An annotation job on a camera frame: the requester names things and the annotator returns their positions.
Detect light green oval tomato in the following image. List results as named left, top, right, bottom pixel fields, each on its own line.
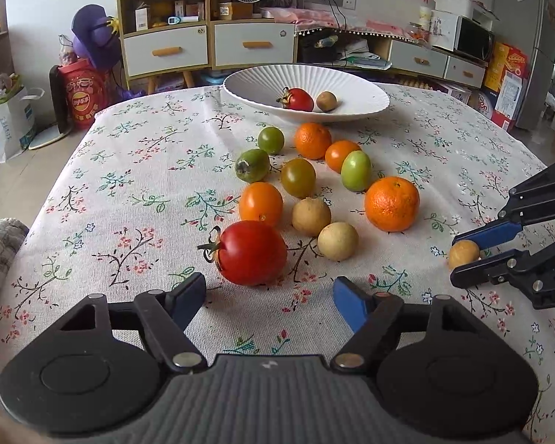
left=341, top=150, right=373, bottom=193

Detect floral tablecloth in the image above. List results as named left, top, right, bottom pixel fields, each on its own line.
left=0, top=81, right=555, bottom=426

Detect red snack bucket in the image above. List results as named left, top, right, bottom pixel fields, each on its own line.
left=58, top=58, right=112, bottom=130

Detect grey refrigerator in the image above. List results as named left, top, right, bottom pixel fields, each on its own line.
left=492, top=0, right=555, bottom=130

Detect small mandarin orange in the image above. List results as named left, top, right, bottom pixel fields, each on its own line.
left=295, top=122, right=333, bottom=160

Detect pink cloth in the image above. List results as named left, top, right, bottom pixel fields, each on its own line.
left=259, top=7, right=405, bottom=38

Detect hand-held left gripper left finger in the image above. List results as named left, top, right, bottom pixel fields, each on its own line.
left=58, top=272, right=209, bottom=374

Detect white cabinet drawer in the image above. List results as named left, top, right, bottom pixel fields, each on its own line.
left=213, top=22, right=297, bottom=68
left=122, top=25, right=210, bottom=77

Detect round green tomato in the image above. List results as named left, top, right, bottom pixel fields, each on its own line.
left=258, top=127, right=286, bottom=155

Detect grey blanket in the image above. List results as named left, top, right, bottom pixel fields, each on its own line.
left=0, top=217, right=31, bottom=380

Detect wooden shelf cabinet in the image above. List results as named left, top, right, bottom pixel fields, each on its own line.
left=115, top=0, right=301, bottom=94

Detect black panel on white base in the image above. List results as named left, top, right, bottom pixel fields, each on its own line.
left=29, top=65, right=90, bottom=150

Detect large red tomato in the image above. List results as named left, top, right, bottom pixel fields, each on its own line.
left=197, top=221, right=289, bottom=286

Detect white paper bag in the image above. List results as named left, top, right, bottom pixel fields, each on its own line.
left=0, top=84, right=44, bottom=164

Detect low wooden cabinet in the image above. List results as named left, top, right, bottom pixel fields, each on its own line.
left=296, top=28, right=486, bottom=90

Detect orange cardboard box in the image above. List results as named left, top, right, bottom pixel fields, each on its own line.
left=483, top=41, right=528, bottom=93

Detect small red tomato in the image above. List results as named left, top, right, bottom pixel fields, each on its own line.
left=277, top=87, right=315, bottom=112

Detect tan cardboard box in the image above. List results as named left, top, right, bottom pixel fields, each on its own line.
left=219, top=2, right=254, bottom=20

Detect dark green blemished tomato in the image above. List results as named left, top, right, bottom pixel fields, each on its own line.
left=234, top=149, right=271, bottom=183

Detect orange tomato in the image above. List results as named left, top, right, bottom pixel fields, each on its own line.
left=324, top=140, right=362, bottom=173
left=239, top=182, right=284, bottom=228

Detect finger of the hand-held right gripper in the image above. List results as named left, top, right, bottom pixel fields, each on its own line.
left=452, top=155, right=555, bottom=250
left=450, top=236, right=555, bottom=290

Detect purple plush toy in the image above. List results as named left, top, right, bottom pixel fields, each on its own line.
left=71, top=4, right=123, bottom=71

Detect microwave oven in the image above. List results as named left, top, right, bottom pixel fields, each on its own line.
left=431, top=9, right=495, bottom=63

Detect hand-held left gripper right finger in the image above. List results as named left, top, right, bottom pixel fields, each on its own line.
left=330, top=276, right=488, bottom=373

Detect large mandarin orange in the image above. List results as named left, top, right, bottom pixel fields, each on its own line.
left=364, top=176, right=421, bottom=233

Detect white appliance box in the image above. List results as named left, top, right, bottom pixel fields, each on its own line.
left=434, top=0, right=486, bottom=21

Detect white ribbed bowl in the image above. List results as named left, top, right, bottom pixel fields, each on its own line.
left=223, top=65, right=390, bottom=123

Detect olive yellow tomato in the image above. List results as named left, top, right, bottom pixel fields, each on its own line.
left=280, top=158, right=317, bottom=199

